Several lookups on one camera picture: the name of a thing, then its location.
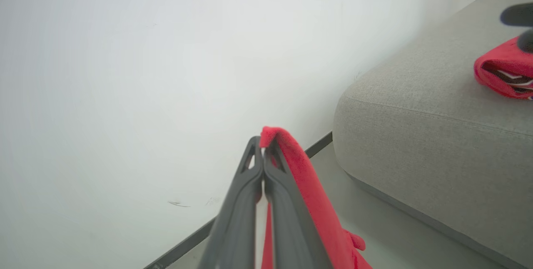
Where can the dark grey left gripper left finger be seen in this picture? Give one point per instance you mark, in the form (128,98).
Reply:
(239,219)

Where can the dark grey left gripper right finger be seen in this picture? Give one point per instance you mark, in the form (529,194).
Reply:
(287,227)

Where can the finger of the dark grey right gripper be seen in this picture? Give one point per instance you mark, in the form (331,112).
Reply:
(527,41)
(518,15)

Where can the red white striped jersey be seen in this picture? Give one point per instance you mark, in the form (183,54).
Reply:
(499,63)

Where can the plain red garment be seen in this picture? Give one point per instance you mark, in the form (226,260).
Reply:
(320,215)

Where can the black baseboard strip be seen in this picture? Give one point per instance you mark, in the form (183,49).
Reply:
(195,237)

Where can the grey fabric cushion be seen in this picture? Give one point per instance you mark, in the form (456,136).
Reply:
(416,135)

